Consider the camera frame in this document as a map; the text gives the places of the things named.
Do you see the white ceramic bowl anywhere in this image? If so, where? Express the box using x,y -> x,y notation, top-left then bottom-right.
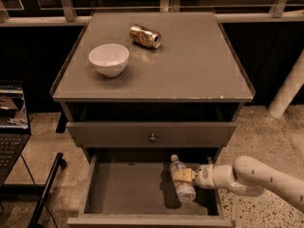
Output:
88,44 -> 129,77

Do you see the black laptop stand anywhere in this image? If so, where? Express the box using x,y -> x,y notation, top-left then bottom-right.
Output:
0,153 -> 67,228

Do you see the white diagonal post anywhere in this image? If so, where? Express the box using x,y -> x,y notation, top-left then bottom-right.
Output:
268,49 -> 304,118

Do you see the open grey middle drawer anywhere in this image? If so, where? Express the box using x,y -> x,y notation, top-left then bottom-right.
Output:
67,148 -> 236,228

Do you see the grey top drawer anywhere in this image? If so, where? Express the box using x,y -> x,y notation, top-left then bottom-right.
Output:
66,122 -> 236,148

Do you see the crushed gold soda can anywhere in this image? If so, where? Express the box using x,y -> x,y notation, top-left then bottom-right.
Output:
129,25 -> 162,49

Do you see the metal window frame railing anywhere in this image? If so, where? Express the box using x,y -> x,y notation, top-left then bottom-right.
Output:
0,0 -> 304,27

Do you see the grey wooden drawer cabinet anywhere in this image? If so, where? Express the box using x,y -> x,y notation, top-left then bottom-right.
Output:
51,12 -> 255,161

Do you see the round brass drawer knob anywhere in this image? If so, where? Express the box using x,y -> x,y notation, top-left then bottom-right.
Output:
149,133 -> 157,143

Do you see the black laptop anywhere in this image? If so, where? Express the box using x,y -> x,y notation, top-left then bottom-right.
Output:
0,80 -> 31,186

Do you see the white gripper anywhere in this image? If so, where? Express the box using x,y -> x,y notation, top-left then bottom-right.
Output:
173,164 -> 216,189

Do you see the clear blue plastic bottle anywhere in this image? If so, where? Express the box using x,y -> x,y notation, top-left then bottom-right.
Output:
169,155 -> 196,203

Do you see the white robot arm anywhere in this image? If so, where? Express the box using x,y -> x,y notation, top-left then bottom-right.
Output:
169,155 -> 304,213

